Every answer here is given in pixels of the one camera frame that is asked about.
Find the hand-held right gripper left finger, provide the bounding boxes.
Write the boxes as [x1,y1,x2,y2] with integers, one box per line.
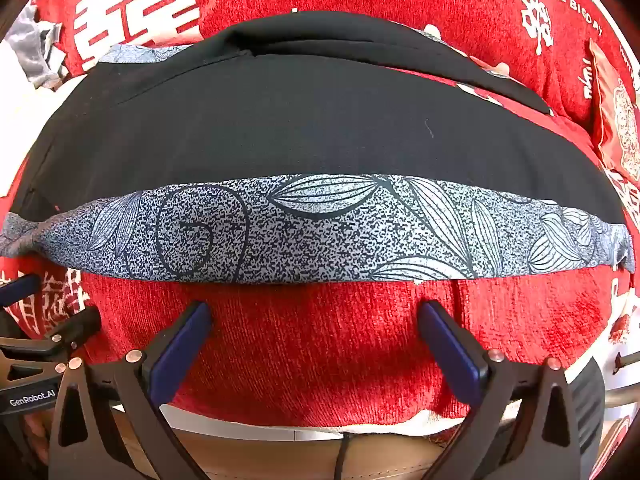
[48,301,214,480]

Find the black pants with patterned band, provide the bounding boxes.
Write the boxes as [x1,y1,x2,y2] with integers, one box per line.
[0,10,636,286]

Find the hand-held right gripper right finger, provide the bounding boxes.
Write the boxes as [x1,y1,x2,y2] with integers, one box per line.
[417,300,583,480]

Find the metal rack frame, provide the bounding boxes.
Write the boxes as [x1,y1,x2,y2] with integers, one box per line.
[604,350,640,407]

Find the red embroidered cushion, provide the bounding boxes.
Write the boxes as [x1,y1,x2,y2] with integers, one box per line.
[589,39,640,186]

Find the grey cloth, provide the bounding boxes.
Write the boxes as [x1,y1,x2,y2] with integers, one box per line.
[4,2,68,90]

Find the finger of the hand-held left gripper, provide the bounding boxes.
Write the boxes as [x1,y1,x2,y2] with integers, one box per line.
[0,306,102,368]
[0,274,42,308]

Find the red printed sofa cover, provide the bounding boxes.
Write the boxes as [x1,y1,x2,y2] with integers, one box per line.
[0,0,640,441]

